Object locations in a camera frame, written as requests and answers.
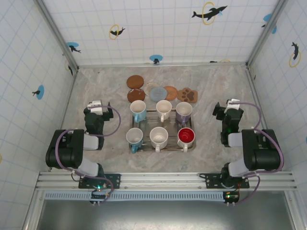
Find light blue mug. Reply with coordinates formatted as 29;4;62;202
130;100;147;123

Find brown wooden coaster white marks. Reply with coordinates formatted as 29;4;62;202
127;88;146;103

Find teal floral mug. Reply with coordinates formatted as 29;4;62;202
126;127;144;154

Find cork paw coaster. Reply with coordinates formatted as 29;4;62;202
177;87;199;104

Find lavender mug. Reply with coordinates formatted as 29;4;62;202
175;101;193;126

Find plain brown wooden coaster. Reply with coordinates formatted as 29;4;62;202
126;75;145;89

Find white mug red inside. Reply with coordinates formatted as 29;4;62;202
177;127;196;153

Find white round coaster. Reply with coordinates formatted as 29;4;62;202
144;82;160;96

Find rattan coaster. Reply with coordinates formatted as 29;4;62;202
164;85;179;101

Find blue-grey woven coaster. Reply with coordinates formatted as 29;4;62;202
150;86;167;101

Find large white mug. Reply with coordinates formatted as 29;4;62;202
149;126;169;153

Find small cream mug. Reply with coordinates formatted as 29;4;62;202
155;100;173;123

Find stainless steel tray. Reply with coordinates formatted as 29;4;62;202
129;109;197;152

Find blue circle animal sticker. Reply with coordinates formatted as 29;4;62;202
32;84;46;100

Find blue circle penguin sticker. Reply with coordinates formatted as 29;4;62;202
149;54;164;65

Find blue circle seal sticker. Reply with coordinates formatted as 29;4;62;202
66;42;82;54

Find grey metal panel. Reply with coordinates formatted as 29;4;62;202
35;200;296;230

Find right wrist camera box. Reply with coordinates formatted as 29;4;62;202
225;97;241;113

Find right aluminium side rail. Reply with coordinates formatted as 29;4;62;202
246;67;268;130

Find aluminium side rail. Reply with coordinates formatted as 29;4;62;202
246;67;268;130
49;69;79;172

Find left aluminium side rail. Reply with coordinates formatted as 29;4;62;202
49;69;79;172

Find aluminium rail along wall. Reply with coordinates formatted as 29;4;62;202
77;61;249;69

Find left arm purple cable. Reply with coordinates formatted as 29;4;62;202
55;105;121;205

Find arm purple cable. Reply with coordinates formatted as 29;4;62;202
227;102;285;206
55;105;121;205

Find narrow dolphin ring sticker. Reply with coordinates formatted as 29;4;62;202
64;59;74;77

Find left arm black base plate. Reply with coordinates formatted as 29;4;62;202
78;173;122;190

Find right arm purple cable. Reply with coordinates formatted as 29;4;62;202
227;102;285;206

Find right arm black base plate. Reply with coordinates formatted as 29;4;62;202
199;172;250;190

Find right aluminium corner post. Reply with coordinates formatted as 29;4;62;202
246;0;288;68

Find aluminium corner post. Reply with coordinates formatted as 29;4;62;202
246;0;288;68
33;0;80;74

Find small dolphin ring sticker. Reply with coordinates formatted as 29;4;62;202
108;23;126;41

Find aluminium mounting rail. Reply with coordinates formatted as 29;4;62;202
35;171;297;192

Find left aluminium corner post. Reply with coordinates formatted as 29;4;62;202
33;0;80;74

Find large dolphin ring sticker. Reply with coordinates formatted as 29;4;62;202
191;1;228;26

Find upright dolphin ring sticker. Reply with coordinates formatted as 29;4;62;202
288;41;302;69

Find slotted grey cable duct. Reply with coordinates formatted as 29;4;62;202
44;191;227;202

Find blue sticker at corner post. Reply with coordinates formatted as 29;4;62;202
260;13;278;35

